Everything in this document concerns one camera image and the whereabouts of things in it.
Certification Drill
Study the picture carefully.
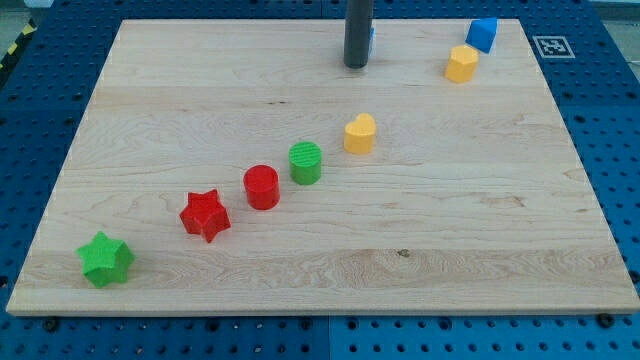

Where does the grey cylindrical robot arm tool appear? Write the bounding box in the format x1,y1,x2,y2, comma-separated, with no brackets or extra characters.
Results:
343,0,374,69

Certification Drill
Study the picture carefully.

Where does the green cylinder block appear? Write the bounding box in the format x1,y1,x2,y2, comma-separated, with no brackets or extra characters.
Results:
289,141,322,185

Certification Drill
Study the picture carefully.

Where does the red cylinder block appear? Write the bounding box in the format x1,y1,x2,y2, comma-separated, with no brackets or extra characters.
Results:
243,164,280,210

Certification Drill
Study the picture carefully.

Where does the yellow heart block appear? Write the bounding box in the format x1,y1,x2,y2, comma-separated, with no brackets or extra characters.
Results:
343,113,377,155

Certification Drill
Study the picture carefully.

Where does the light wooden board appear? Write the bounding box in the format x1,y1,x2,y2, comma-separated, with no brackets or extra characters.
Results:
7,19,639,317

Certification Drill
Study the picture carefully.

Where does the red star block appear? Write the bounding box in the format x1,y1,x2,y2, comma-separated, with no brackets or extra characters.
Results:
179,189,231,243

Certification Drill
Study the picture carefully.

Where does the blue block behind tool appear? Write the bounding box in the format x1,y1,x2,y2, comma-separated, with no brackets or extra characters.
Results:
368,26,376,57

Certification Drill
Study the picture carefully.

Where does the yellow hexagon block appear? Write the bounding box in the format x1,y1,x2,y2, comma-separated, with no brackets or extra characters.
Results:
444,45,479,83

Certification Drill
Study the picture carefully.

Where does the blue triangle block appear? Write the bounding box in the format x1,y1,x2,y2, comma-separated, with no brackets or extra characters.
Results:
465,17,498,54

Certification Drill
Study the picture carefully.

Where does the green star block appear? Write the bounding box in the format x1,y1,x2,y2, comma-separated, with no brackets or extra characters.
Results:
76,231,135,288

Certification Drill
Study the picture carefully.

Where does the white fiducial marker tag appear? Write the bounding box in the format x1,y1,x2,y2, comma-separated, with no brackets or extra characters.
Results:
533,35,575,59

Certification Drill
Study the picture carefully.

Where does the black bolt front left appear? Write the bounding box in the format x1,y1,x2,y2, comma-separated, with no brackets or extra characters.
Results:
42,317,60,333

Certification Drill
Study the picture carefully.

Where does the black bolt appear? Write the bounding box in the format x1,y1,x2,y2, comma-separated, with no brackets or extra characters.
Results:
42,317,60,333
596,313,615,329

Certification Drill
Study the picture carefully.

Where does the black bolt front right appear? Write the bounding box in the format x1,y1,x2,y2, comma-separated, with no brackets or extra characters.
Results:
596,313,615,329

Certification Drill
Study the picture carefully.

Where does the yellow black hazard tape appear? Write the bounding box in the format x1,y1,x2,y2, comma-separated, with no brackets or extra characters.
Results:
1,19,37,71

